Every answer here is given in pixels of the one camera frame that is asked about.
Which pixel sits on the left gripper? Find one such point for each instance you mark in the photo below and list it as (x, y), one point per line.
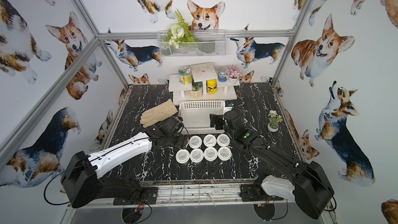
(173, 124)

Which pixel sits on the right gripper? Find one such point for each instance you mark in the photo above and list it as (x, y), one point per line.
(219, 122)

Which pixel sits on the yogurt cup back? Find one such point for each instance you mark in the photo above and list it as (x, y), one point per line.
(210, 140)
(195, 142)
(223, 140)

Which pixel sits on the yogurt cup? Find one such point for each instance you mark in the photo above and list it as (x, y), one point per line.
(197, 155)
(223, 140)
(224, 153)
(195, 142)
(183, 156)
(210, 154)
(210, 140)

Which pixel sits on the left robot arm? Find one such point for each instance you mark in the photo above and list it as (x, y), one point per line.
(83, 179)

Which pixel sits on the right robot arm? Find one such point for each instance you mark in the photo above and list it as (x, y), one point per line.
(304, 183)

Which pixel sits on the white plastic basket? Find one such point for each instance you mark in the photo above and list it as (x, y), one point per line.
(196, 116)

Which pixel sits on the beige work glove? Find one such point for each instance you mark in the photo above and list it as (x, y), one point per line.
(158, 113)

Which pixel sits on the woven pot green plant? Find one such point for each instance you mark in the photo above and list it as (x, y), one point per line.
(196, 91)

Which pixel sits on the yellow jar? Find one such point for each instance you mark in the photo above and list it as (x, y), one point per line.
(211, 86)

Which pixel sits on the blue white can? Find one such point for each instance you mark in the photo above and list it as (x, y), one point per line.
(222, 74)

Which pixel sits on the white tiered shelf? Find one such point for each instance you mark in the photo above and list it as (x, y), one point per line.
(201, 73)

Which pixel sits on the pink flower pot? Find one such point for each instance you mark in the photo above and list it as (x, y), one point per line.
(233, 73)

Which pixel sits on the green yellow tin can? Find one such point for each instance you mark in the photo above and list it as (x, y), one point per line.
(185, 75)

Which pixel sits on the small white flower pot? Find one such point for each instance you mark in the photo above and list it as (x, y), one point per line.
(274, 120)

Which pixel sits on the green fern white flowers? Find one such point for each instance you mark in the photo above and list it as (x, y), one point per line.
(179, 34)

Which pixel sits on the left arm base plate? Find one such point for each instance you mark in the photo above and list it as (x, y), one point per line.
(146, 195)

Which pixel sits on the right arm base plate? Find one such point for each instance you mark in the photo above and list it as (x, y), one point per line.
(254, 193)

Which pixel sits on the white wire wall basket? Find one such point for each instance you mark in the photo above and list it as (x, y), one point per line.
(206, 44)

